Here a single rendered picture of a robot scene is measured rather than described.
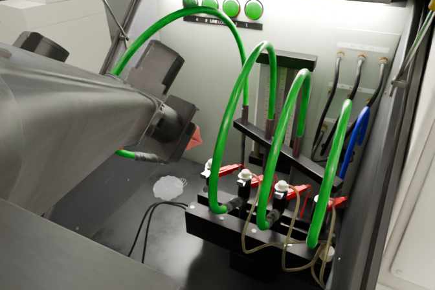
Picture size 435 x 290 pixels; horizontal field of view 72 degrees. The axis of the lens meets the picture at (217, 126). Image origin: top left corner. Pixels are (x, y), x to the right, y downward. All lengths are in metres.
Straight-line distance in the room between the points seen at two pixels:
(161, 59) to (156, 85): 0.03
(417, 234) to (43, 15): 3.19
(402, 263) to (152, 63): 0.55
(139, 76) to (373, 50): 0.54
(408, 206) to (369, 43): 0.35
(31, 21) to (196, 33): 2.53
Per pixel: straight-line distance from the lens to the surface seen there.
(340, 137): 0.46
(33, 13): 3.30
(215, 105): 0.94
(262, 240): 0.71
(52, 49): 0.55
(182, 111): 0.50
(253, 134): 0.79
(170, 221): 0.94
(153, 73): 0.41
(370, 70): 0.79
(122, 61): 0.54
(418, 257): 0.68
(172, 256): 0.87
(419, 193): 0.62
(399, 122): 0.61
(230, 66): 0.87
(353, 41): 0.77
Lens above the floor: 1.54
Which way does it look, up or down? 33 degrees down
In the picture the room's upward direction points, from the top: straight up
